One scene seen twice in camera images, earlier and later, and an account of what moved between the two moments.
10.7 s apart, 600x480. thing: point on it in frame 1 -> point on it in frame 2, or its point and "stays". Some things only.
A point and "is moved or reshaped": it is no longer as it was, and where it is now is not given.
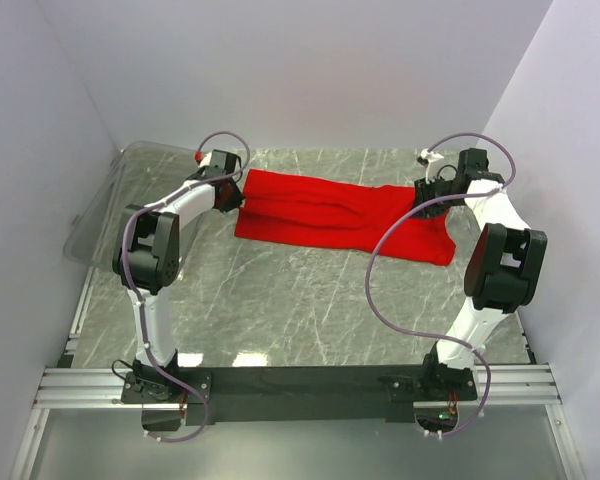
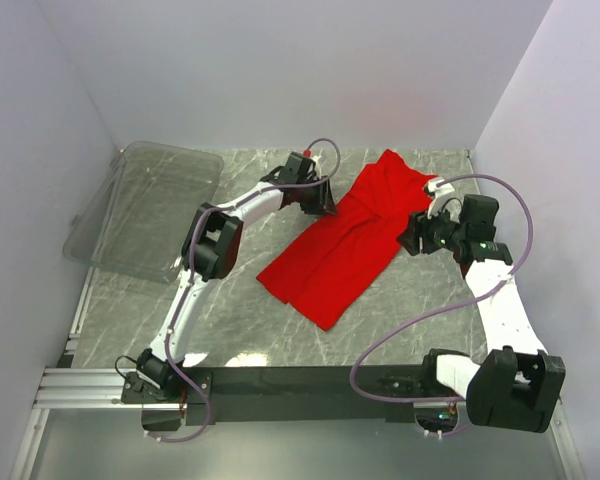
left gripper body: (235, 199) -> (311, 198)
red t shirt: (295, 207) is moved or reshaped
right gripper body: (437, 189) -> (438, 231)
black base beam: (299, 394) stays
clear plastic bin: (137, 171) stays
